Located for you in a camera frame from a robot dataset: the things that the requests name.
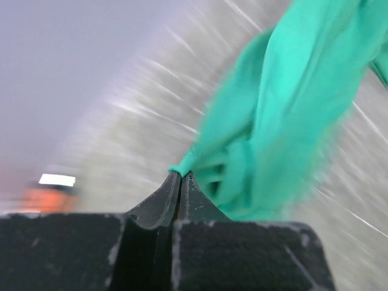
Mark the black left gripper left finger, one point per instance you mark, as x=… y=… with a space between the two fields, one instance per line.
x=144 y=259

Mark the green garment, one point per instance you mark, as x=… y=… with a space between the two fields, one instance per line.
x=260 y=140

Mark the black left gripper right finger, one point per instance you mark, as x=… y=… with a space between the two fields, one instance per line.
x=195 y=208

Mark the orange cylindrical tool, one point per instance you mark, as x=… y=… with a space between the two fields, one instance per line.
x=51 y=193

